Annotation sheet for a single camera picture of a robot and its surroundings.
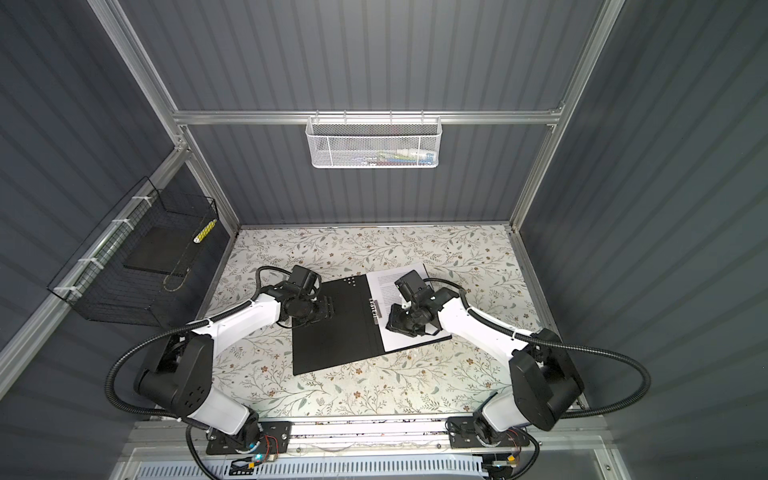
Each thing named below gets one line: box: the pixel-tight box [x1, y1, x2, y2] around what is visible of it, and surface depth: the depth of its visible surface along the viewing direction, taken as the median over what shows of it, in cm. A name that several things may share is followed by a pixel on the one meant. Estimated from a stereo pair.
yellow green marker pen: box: [193, 218, 217, 244], surface depth 84 cm
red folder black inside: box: [291, 274, 452, 376], surface depth 91 cm
